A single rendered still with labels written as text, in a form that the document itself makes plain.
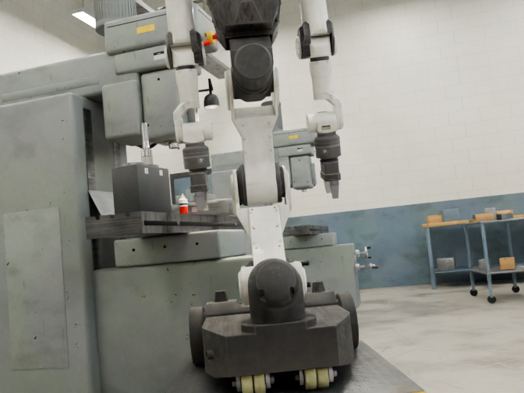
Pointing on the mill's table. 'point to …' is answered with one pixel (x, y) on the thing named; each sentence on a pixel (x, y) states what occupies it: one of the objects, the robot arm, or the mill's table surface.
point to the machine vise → (224, 206)
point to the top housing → (150, 31)
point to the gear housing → (143, 61)
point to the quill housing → (161, 104)
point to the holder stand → (140, 188)
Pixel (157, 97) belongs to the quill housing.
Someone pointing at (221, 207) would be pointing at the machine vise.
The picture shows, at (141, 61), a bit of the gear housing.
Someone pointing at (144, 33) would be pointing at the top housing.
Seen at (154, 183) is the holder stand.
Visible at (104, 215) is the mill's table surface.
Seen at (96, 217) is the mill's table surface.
